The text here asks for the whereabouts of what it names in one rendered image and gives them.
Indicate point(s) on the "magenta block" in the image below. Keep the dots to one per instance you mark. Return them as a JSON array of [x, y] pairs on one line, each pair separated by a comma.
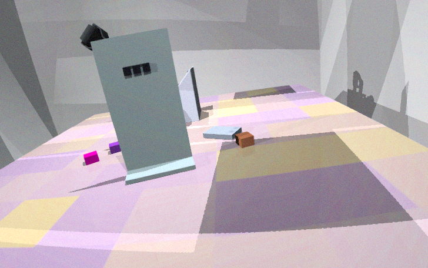
[[91, 158]]

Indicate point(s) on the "purple cube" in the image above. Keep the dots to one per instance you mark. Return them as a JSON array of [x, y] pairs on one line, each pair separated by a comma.
[[114, 147]]

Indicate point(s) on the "small brown block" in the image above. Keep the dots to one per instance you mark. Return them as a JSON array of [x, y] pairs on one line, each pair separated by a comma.
[[245, 139]]

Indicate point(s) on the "grey panel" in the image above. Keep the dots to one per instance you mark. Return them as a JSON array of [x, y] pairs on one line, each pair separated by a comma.
[[139, 81]]

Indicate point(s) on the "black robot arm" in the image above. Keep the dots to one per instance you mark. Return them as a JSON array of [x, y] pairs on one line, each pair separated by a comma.
[[92, 33]]

